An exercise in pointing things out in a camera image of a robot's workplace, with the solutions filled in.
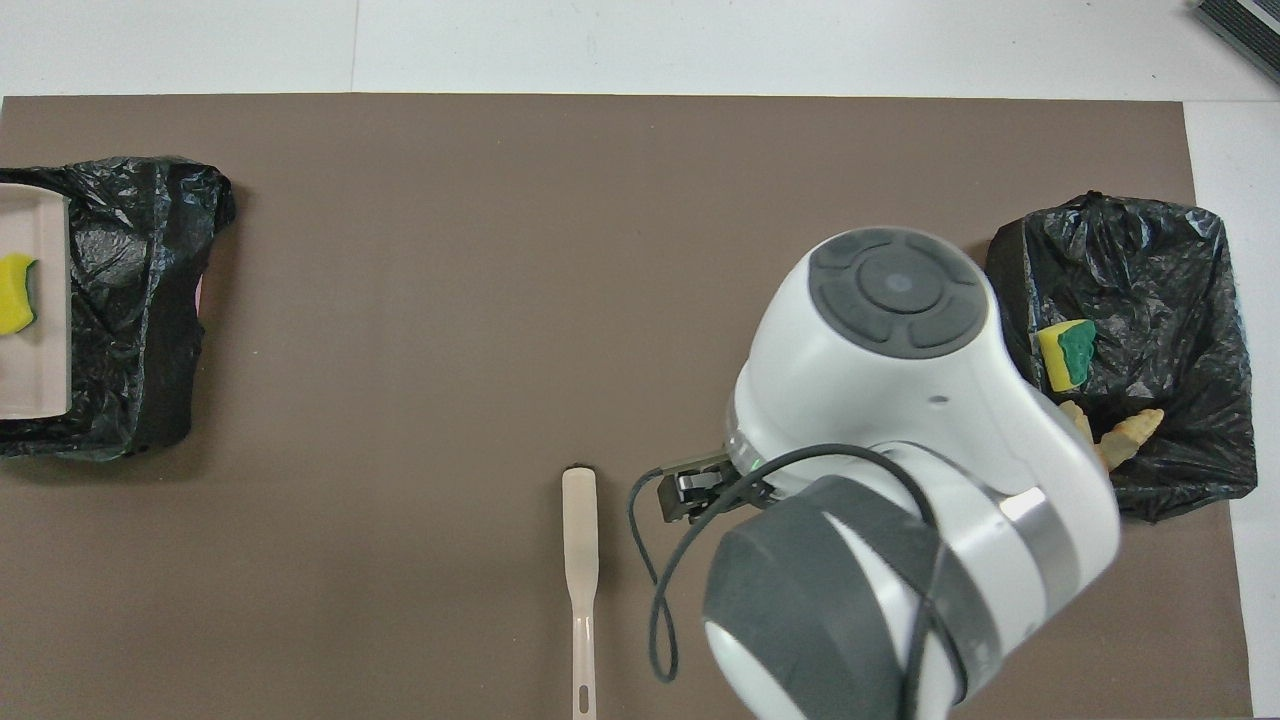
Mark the black bag lined bin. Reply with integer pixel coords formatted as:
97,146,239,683
0,155,237,463
985,190,1259,525

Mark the orange striped croissant piece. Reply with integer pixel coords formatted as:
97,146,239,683
1098,407,1167,472

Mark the brown table mat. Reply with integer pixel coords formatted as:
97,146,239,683
0,94,1253,720

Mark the beige plastic dustpan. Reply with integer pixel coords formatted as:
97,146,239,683
0,183,72,421

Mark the notched yellow sponge scrap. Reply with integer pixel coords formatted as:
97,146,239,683
0,253,40,337

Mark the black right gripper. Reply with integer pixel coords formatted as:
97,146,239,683
659,450,776,525

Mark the beige brush with black bristles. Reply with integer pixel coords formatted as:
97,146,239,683
561,465,600,720

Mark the dark ribbed panel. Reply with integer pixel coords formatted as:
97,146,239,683
1193,0,1280,85

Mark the yellow sponge with green back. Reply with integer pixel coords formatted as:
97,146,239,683
1037,318,1098,393

